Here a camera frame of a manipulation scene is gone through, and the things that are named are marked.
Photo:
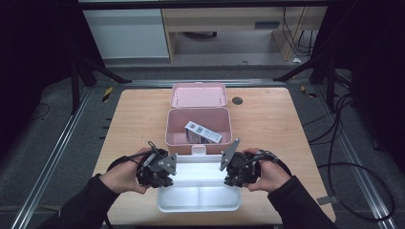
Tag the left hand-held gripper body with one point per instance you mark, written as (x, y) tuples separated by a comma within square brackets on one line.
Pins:
[(156, 168)]

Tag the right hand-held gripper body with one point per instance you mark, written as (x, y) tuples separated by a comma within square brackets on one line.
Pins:
[(242, 165)]

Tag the white divided tray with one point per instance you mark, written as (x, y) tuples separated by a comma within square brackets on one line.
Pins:
[(199, 194)]

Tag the silver medicine carton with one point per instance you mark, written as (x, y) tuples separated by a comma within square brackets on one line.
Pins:
[(203, 131)]

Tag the pink storage box with lid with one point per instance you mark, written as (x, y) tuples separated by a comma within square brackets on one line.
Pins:
[(199, 95)]

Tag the person's left hand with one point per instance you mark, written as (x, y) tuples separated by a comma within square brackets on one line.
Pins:
[(124, 176)]

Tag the person's right hand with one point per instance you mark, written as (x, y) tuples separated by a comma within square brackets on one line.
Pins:
[(273, 176)]

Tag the black round table grommet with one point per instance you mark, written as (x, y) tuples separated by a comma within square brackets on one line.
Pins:
[(237, 100)]

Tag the yellow black tape strip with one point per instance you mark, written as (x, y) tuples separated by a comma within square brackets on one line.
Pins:
[(107, 94), (308, 92)]

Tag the grey tape piece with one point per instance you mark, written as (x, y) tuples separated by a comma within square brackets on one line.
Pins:
[(327, 200)]

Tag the black metal stand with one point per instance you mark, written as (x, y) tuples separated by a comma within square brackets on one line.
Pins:
[(86, 76), (321, 73)]

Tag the white cabinet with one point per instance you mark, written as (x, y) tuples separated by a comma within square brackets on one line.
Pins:
[(127, 33)]

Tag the light wooden desk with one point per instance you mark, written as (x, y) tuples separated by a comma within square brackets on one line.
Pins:
[(223, 19)]

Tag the aluminium floor rail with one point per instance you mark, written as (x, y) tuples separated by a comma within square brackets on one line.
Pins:
[(254, 82), (47, 162), (356, 165)]

